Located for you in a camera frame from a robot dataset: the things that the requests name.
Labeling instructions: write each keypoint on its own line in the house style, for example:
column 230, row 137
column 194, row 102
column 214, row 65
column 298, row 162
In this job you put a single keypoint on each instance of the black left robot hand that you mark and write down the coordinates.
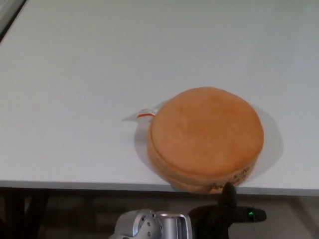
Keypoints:
column 224, row 214

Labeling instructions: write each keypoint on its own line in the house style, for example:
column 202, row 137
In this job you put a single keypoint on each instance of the orange soft plush plate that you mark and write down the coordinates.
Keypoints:
column 207, row 139

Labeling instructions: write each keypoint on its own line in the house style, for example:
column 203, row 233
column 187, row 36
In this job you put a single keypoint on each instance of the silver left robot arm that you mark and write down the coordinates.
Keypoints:
column 154, row 225

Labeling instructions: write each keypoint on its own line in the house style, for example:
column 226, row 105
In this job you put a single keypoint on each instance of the dark table leg frame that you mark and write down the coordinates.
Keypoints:
column 20, row 214

